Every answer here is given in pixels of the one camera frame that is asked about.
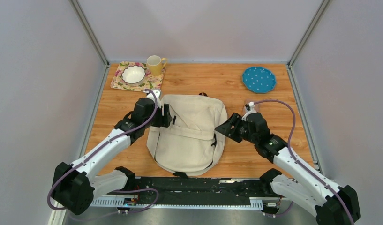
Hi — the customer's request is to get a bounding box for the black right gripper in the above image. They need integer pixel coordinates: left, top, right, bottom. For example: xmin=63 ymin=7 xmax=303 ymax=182
xmin=215 ymin=112 xmax=257 ymax=145

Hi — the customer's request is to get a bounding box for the cream canvas backpack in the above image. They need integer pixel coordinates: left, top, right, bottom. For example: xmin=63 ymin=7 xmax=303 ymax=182
xmin=146 ymin=93 xmax=228 ymax=178

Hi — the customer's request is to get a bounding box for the brown small notebook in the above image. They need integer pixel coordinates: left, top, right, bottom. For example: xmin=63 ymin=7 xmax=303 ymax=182
xmin=242 ymin=99 xmax=253 ymax=114

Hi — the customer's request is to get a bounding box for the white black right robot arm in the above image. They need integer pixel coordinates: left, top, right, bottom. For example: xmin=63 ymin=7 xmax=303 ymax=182
xmin=215 ymin=112 xmax=361 ymax=225

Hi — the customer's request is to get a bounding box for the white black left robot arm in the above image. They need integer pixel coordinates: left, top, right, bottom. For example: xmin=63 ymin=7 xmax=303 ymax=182
xmin=47 ymin=97 xmax=173 ymax=215

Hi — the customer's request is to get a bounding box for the floral square tray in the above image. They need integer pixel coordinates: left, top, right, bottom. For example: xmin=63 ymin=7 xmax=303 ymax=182
xmin=110 ymin=61 xmax=166 ymax=92

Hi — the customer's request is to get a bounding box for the white scalloped bowl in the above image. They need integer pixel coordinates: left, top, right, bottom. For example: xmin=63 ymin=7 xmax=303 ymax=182
xmin=122 ymin=65 xmax=146 ymax=86

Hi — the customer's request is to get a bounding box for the blue polka dot plate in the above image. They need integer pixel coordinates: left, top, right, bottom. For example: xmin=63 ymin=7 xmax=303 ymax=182
xmin=241 ymin=66 xmax=277 ymax=93

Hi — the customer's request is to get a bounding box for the yellow ceramic mug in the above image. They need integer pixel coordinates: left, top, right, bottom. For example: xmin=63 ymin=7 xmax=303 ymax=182
xmin=146 ymin=55 xmax=167 ymax=76

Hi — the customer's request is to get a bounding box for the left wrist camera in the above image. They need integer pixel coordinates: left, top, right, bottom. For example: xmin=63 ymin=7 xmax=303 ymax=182
xmin=143 ymin=89 xmax=162 ymax=108

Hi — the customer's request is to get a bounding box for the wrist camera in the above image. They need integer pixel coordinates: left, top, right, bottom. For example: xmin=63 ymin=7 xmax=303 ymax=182
xmin=241 ymin=101 xmax=257 ymax=121
xmin=143 ymin=89 xmax=162 ymax=108

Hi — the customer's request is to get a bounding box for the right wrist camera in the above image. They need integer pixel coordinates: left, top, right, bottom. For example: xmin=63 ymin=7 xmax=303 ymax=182
xmin=241 ymin=101 xmax=257 ymax=121

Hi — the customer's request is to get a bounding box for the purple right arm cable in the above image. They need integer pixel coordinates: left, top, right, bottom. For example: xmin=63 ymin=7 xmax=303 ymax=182
xmin=252 ymin=99 xmax=356 ymax=225

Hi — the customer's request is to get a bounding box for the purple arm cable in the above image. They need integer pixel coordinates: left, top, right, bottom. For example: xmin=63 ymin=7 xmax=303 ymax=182
xmin=252 ymin=99 xmax=356 ymax=225
xmin=47 ymin=89 xmax=160 ymax=218

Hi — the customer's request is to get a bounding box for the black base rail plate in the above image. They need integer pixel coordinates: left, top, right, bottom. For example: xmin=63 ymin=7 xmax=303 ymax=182
xmin=123 ymin=177 xmax=280 ymax=206

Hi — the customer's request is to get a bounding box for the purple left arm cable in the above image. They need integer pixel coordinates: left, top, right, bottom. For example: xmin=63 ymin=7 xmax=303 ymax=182
xmin=47 ymin=89 xmax=160 ymax=218

